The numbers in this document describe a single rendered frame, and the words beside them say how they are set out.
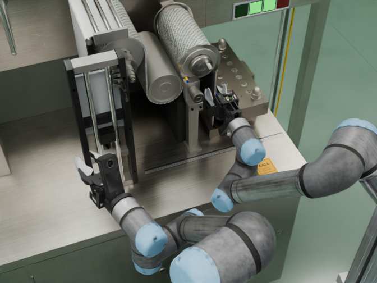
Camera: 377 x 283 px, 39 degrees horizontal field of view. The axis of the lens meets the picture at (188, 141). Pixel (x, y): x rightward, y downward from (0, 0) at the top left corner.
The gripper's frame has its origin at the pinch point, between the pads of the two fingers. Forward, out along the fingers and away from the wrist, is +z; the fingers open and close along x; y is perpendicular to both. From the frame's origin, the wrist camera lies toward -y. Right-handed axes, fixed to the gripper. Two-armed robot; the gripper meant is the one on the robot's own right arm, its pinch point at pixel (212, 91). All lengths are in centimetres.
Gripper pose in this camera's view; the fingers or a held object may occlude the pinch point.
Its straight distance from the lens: 189.7
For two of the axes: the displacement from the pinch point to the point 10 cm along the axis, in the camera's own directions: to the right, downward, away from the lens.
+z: -3.5, -6.8, 6.5
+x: -9.4, 2.5, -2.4
